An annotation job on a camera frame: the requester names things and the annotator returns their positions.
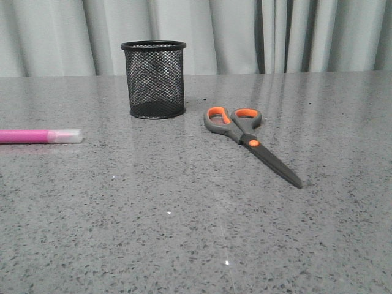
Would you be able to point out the grey orange scissors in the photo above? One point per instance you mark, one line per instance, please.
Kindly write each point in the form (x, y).
(240, 127)

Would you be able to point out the pink highlighter pen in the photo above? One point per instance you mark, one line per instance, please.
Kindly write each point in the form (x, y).
(42, 136)

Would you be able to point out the black mesh pen holder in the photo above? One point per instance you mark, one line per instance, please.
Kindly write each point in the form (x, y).
(155, 78)

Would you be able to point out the grey curtain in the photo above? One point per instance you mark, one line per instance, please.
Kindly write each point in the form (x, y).
(73, 38)

